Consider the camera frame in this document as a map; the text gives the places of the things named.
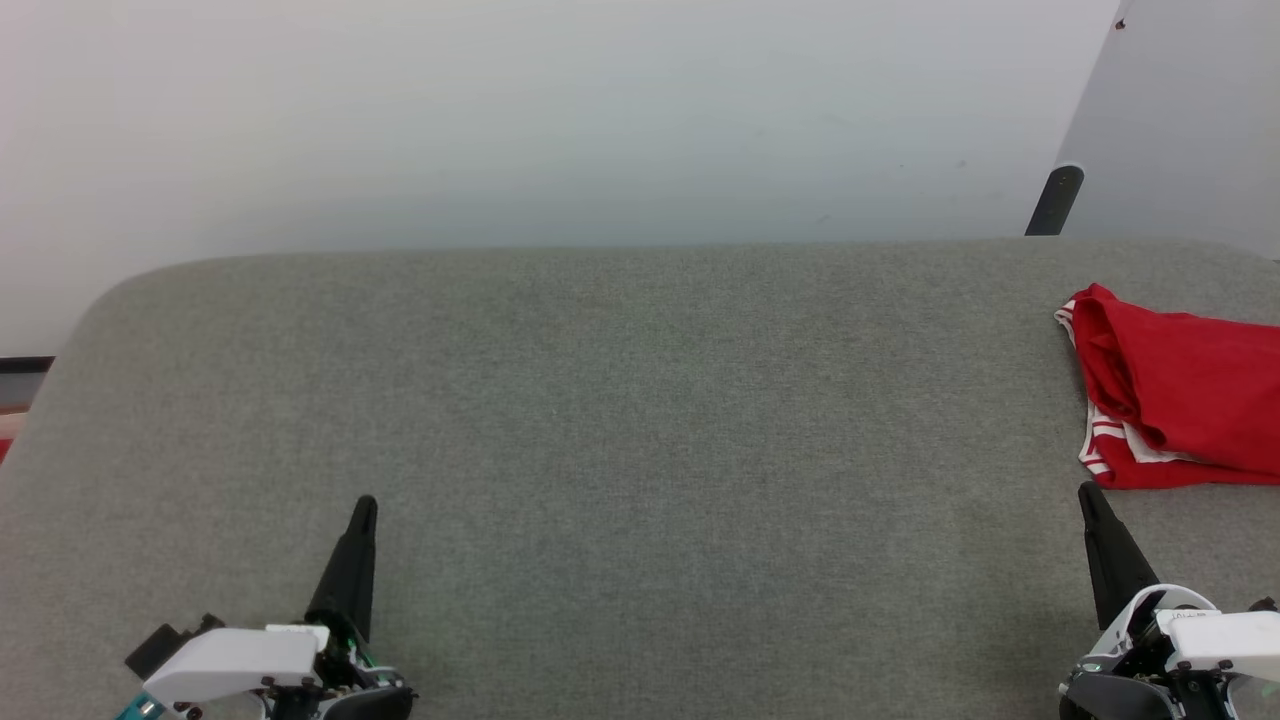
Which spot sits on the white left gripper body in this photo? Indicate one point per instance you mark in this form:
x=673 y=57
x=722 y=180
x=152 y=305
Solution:
x=240 y=660

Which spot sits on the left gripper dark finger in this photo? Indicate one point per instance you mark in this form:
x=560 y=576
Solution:
x=350 y=580

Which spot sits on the light grey partition panel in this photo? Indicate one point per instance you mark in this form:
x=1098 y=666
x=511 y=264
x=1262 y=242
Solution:
x=1190 y=110

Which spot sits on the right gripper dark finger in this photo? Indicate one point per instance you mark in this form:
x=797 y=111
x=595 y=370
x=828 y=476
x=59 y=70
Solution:
x=1115 y=570

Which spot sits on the dark low furniture edge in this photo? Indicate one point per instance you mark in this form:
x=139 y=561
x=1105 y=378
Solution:
x=20 y=380

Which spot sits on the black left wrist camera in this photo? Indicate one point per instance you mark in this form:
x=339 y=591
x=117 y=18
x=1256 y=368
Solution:
x=160 y=645

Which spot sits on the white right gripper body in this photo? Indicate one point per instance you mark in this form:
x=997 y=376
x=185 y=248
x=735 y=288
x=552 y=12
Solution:
x=1220 y=640

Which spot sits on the red and white basketball jersey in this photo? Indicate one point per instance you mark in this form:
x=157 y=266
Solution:
x=1200 y=390

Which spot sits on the black round post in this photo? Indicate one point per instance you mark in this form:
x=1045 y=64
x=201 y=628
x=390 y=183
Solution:
x=1055 y=200

